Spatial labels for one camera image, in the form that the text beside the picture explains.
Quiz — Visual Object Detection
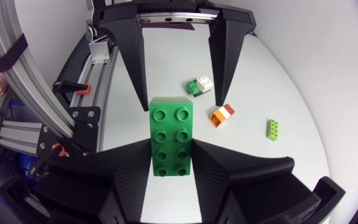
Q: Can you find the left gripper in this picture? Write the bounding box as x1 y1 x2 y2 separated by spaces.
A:
91 0 257 113

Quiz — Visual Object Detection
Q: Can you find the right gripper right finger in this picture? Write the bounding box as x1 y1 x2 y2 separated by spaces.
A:
190 138 322 224

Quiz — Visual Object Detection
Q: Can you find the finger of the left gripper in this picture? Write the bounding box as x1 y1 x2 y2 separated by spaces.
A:
208 9 257 108

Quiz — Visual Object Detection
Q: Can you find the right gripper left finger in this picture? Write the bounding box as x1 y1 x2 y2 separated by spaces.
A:
34 138 153 224

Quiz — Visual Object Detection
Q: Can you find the large dark green toy brick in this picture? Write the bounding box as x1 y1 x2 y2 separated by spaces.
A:
149 96 195 177

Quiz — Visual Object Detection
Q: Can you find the small green toy brick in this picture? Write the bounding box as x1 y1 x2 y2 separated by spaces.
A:
185 78 202 96

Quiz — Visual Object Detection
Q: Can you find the red toy brick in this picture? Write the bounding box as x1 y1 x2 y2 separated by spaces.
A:
223 103 236 116

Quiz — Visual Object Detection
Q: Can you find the thin white toy brick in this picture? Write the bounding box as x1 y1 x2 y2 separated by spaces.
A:
217 107 232 121

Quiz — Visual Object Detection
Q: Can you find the lime green toy brick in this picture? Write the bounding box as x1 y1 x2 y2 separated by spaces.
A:
266 119 279 142

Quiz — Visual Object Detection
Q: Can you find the orange toy brick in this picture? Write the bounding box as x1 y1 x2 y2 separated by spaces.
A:
208 109 227 129

